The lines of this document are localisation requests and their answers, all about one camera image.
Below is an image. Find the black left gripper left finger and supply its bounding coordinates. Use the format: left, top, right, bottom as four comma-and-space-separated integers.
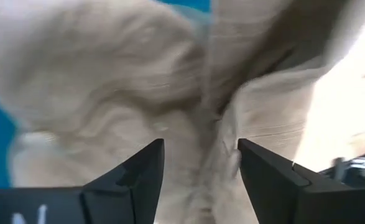
81, 138, 165, 224

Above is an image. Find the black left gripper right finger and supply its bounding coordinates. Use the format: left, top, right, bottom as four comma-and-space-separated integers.
238, 138, 329, 224

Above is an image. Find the beige baseball cap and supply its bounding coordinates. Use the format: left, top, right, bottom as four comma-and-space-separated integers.
0, 0, 214, 224
157, 0, 357, 224

